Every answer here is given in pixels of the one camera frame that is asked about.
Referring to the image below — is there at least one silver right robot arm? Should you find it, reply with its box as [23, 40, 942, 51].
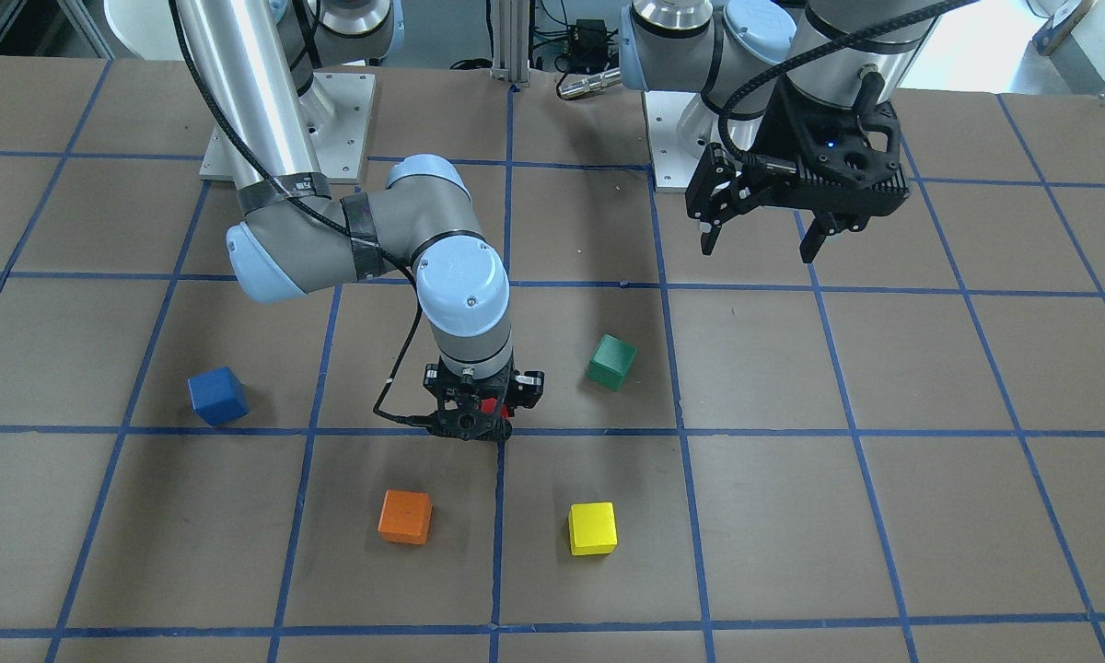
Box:
[169, 1, 544, 442]

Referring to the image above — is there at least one yellow wooden block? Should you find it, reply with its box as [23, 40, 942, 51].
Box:
[567, 501, 617, 555]

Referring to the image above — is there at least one aluminium frame post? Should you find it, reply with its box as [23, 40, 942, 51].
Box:
[488, 0, 534, 87]

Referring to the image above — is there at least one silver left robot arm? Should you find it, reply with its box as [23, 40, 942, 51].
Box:
[617, 1, 958, 263]

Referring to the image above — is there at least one green wooden block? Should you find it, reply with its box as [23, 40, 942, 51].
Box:
[586, 334, 636, 391]

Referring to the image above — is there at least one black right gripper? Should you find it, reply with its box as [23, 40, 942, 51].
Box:
[422, 364, 545, 442]

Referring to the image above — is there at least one blue wooden block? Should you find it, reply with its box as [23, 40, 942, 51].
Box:
[186, 366, 250, 425]

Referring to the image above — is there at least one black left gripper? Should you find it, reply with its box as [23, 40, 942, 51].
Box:
[684, 78, 911, 264]

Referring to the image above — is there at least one red wooden block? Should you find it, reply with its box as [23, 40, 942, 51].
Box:
[480, 398, 511, 419]

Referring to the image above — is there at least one orange wooden block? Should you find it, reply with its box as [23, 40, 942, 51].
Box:
[378, 488, 432, 545]

